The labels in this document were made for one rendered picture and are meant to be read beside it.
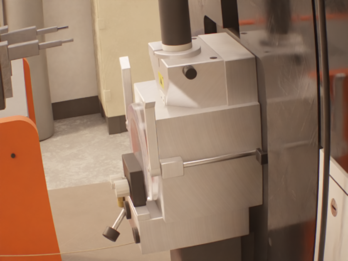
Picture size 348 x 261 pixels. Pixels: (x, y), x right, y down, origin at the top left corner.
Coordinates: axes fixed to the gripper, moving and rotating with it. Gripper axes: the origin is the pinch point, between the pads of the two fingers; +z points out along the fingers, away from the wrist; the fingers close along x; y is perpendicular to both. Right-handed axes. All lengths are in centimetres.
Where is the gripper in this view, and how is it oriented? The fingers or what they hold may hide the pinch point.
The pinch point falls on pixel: (69, 33)
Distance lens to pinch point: 64.9
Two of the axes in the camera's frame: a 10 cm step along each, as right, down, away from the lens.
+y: 0.8, 9.2, 3.7
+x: 2.2, 3.5, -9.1
